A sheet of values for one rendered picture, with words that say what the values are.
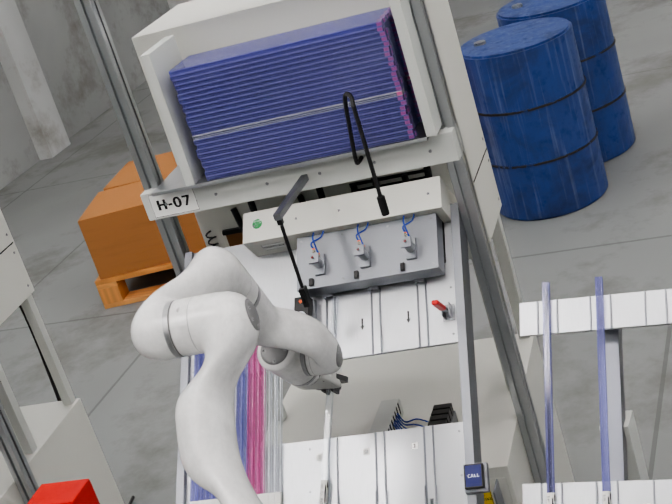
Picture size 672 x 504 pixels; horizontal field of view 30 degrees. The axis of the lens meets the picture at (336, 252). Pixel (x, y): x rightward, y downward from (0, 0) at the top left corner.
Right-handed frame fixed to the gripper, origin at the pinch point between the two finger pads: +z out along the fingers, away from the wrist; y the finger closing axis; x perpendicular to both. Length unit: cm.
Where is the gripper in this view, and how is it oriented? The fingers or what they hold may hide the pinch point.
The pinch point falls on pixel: (330, 386)
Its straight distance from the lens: 281.7
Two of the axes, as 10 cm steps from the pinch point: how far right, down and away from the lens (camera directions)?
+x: -0.3, 9.4, -3.3
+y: -9.4, 0.9, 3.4
